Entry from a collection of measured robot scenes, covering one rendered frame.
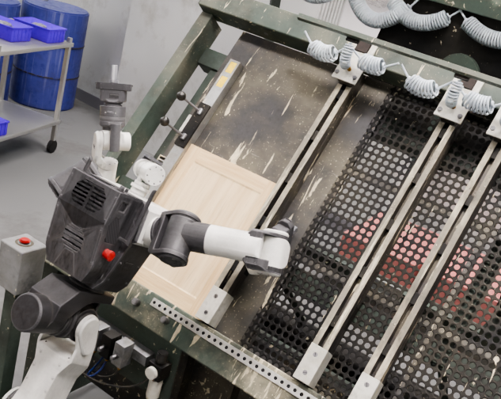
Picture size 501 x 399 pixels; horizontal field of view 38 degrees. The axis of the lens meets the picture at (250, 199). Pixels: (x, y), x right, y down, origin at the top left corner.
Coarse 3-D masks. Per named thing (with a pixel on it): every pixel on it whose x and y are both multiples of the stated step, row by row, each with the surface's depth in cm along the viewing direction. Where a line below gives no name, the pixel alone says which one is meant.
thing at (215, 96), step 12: (240, 72) 292; (216, 84) 289; (228, 84) 289; (216, 96) 287; (216, 108) 289; (204, 120) 286; (168, 156) 283; (180, 156) 282; (168, 168) 281; (156, 192) 279
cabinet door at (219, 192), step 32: (192, 160) 281; (224, 160) 277; (160, 192) 280; (192, 192) 276; (224, 192) 271; (256, 192) 267; (224, 224) 266; (192, 256) 265; (160, 288) 264; (192, 288) 260
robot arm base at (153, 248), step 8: (160, 216) 217; (168, 216) 217; (184, 216) 212; (192, 216) 212; (160, 224) 215; (160, 232) 214; (152, 240) 213; (160, 240) 213; (152, 248) 211; (160, 256) 209; (168, 256) 208; (176, 256) 207; (184, 256) 208; (168, 264) 214; (176, 264) 212; (184, 264) 211
